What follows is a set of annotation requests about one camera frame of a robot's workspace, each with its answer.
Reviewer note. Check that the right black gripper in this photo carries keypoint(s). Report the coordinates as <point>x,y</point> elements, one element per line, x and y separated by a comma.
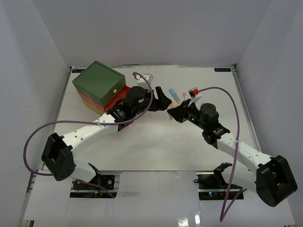
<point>179,113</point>

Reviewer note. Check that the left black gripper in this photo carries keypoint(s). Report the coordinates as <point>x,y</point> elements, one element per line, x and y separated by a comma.
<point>163,102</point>

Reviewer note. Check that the salmon cap marker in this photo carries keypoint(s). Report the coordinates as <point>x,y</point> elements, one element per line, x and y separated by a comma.
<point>185,96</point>

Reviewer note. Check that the orange red drawer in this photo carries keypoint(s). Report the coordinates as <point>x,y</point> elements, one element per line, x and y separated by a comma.
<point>119,95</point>

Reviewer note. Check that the green drawer storage box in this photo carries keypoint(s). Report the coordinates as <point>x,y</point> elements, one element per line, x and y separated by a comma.
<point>99,82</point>

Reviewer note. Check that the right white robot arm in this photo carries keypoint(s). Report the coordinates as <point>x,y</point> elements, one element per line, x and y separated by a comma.
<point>269,177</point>

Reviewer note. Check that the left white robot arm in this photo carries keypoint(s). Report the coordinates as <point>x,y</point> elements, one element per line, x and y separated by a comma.
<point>60,151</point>

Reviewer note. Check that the blue highlighter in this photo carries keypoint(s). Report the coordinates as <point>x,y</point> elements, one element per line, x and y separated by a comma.
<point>174,95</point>

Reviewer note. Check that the blue corner label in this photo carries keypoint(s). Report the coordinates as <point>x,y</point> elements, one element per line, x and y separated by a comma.
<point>222,69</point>

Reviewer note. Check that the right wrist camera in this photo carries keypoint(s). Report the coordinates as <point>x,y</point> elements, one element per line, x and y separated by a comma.
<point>194,94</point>

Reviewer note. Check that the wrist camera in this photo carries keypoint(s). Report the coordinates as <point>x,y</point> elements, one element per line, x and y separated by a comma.
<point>141,81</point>
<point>194,94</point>

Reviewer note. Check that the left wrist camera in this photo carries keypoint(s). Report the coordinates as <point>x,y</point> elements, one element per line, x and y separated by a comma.
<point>141,81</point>

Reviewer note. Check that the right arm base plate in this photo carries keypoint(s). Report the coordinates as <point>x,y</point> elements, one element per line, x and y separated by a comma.
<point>209,188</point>

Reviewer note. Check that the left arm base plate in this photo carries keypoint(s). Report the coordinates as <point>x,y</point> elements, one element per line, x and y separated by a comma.
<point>106,181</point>

